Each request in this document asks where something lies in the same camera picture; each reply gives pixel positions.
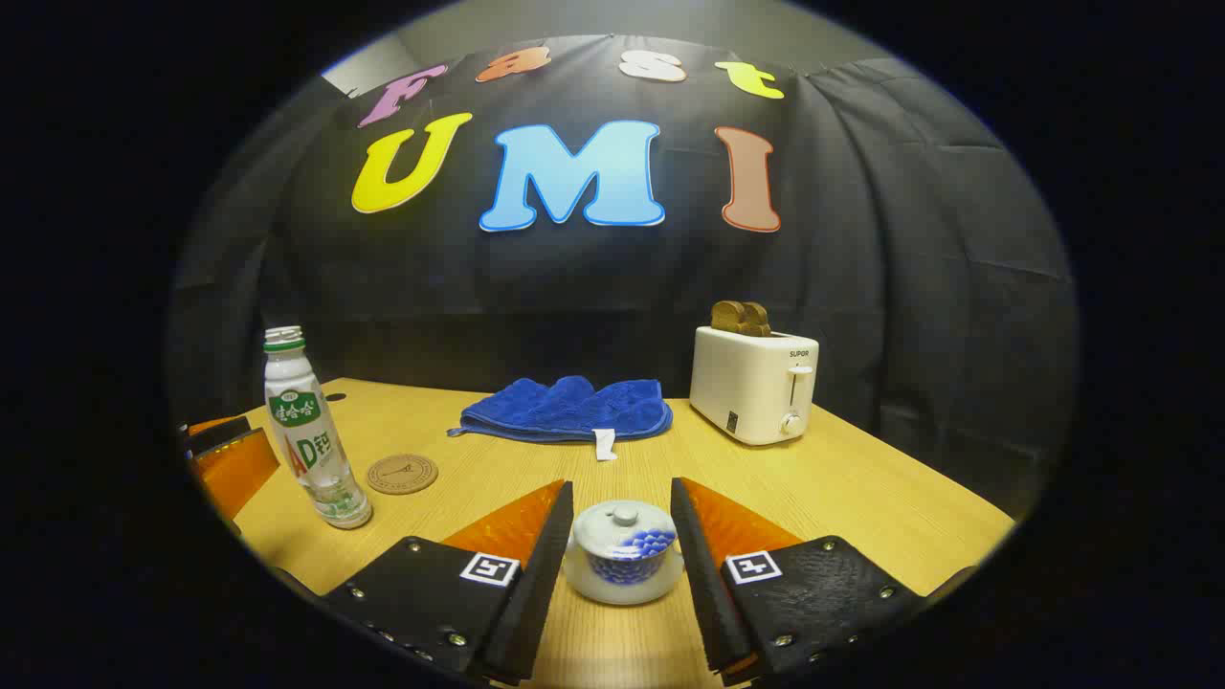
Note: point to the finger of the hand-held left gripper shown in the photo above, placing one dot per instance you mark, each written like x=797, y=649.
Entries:
x=234, y=474
x=218, y=436

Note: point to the clear water bottle green label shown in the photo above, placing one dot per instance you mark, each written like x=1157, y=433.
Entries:
x=304, y=431

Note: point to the black backdrop cloth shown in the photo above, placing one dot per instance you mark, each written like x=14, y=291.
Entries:
x=861, y=287

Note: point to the white toaster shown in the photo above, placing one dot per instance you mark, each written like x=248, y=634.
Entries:
x=746, y=392

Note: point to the round brown coaster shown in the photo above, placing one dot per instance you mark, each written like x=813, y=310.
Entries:
x=402, y=474

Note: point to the white teacup lid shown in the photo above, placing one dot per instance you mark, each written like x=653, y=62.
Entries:
x=617, y=536

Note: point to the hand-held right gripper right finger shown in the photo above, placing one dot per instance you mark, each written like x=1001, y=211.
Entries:
x=706, y=584

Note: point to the blue towel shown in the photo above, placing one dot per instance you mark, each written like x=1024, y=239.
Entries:
x=565, y=410

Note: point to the white blue-patterned teacup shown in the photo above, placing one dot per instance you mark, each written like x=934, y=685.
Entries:
x=622, y=582

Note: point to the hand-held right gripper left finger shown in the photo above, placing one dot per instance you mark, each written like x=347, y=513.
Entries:
x=536, y=584

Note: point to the brown bread slice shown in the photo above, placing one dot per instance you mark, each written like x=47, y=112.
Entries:
x=727, y=318
x=760, y=320

